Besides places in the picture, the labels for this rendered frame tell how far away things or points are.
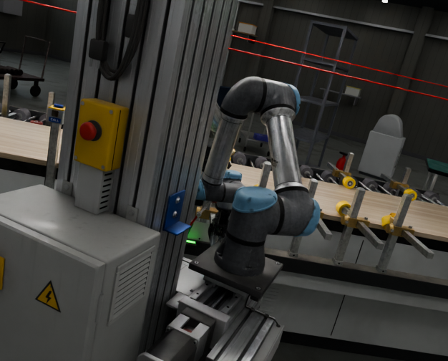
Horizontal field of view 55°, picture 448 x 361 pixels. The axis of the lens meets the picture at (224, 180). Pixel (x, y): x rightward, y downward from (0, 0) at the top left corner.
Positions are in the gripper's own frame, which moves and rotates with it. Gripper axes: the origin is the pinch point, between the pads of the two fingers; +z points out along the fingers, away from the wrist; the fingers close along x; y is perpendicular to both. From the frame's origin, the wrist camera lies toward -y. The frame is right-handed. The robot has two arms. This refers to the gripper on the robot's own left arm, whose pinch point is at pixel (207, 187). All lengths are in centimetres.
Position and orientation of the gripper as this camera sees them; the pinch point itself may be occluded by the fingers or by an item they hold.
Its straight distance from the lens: 201.9
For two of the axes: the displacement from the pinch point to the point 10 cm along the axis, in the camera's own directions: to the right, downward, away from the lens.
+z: -2.2, 9.4, 2.8
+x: 3.9, 3.4, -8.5
